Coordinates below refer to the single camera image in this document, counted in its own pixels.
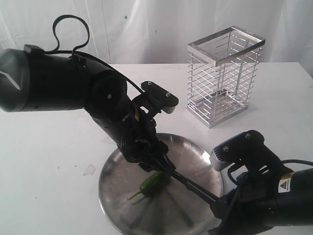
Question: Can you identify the green cucumber piece with stem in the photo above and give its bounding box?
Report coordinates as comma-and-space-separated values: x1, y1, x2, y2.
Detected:
127, 171, 170, 200

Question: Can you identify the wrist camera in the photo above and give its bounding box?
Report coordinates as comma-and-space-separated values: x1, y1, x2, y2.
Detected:
133, 81, 179, 117
209, 130, 287, 177

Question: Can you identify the chrome wire utensil basket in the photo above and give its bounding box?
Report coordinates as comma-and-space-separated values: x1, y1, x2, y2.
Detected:
187, 26, 266, 128

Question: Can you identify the round steel plate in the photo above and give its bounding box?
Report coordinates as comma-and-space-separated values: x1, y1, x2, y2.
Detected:
99, 133, 224, 235

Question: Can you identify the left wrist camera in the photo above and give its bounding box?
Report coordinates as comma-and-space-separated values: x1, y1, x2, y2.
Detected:
133, 81, 179, 117

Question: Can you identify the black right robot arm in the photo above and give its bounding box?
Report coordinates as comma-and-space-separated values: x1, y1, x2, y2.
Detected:
208, 169, 313, 235

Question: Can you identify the white backdrop curtain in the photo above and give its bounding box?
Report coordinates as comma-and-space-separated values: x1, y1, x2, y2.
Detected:
0, 0, 313, 71

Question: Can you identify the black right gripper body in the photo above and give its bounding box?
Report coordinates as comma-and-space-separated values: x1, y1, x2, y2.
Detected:
208, 190, 271, 235

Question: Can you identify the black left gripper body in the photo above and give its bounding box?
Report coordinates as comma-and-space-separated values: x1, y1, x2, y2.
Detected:
117, 105, 168, 171

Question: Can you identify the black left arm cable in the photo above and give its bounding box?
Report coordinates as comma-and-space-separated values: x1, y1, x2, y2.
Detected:
52, 15, 145, 95

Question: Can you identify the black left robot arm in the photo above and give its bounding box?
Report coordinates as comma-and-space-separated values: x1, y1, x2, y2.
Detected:
0, 45, 179, 174

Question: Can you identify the black handled knife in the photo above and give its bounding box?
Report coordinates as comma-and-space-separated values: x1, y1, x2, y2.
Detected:
172, 171, 220, 205

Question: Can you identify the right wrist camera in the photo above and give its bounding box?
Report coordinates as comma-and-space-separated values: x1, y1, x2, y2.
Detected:
209, 130, 287, 177

